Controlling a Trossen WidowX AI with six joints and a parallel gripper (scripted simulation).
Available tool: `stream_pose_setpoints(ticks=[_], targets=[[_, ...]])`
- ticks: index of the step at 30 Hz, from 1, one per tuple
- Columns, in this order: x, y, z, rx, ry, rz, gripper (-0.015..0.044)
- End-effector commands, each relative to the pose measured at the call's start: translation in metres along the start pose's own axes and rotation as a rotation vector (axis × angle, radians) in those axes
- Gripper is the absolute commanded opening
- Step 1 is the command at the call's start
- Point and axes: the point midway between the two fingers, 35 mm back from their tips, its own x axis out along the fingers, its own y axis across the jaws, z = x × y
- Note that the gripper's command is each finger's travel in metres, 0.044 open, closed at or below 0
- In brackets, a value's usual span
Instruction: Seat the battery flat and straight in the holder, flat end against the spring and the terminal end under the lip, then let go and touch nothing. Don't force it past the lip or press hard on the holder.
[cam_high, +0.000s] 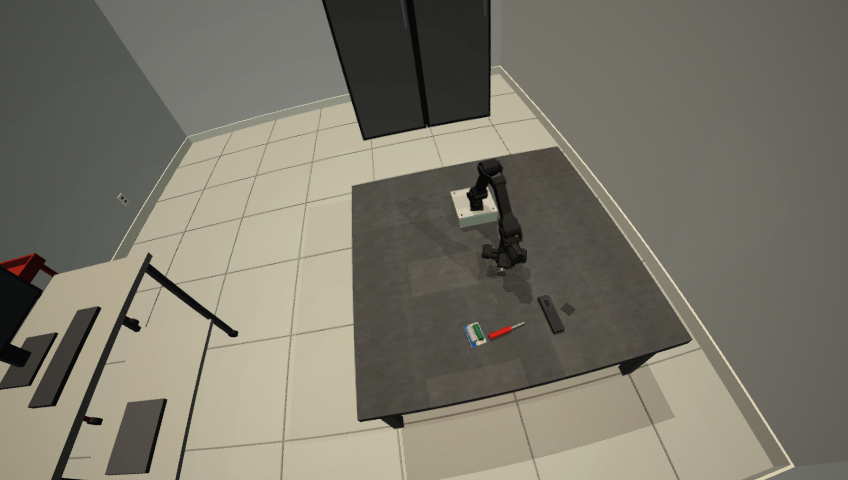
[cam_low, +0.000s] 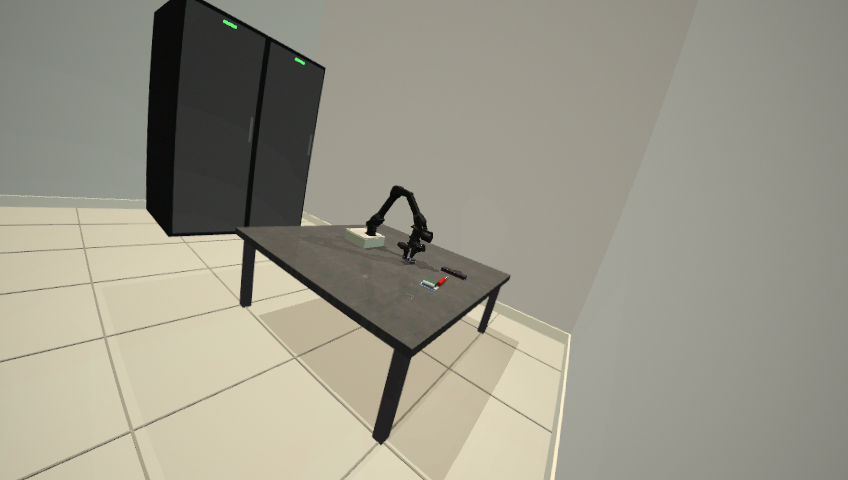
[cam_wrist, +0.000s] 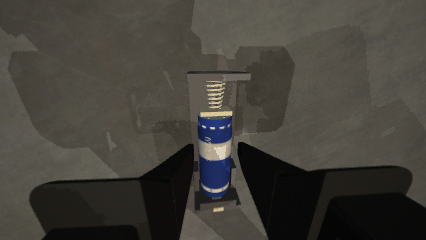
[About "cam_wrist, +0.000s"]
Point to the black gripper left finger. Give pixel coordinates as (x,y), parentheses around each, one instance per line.
(154,203)

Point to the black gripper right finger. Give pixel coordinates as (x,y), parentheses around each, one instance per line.
(292,202)

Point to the blue and white battery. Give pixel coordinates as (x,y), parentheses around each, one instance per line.
(214,144)

